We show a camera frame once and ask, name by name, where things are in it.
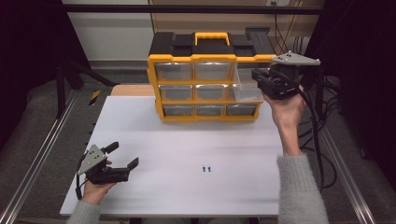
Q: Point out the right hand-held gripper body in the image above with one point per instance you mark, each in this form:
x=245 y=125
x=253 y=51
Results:
x=281 y=82

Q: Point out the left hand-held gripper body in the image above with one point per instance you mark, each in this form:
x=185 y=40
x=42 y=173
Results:
x=92 y=160

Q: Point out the clear plastic drawer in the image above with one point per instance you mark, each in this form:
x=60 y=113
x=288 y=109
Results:
x=246 y=93

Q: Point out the yellow black drawer cabinet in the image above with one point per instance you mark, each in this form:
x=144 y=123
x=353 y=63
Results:
x=182 y=43

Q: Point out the person's right hand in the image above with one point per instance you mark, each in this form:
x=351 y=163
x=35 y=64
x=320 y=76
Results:
x=288 y=113

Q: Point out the person's left hand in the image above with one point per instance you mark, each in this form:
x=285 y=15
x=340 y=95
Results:
x=95 y=193

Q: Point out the yellow tool left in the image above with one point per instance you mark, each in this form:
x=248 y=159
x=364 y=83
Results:
x=95 y=97

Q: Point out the wooden table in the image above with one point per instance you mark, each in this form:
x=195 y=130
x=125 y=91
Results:
x=130 y=90

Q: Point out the group of clear drawers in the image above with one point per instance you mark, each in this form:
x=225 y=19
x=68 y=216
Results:
x=174 y=72

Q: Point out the dark curtain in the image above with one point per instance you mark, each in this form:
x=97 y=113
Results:
x=367 y=62
x=28 y=46

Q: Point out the aluminium floor rail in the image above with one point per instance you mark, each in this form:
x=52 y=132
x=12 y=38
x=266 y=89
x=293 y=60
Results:
x=42 y=152
x=342 y=168

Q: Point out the black horizontal frame bar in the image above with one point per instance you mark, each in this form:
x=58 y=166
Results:
x=186 y=9

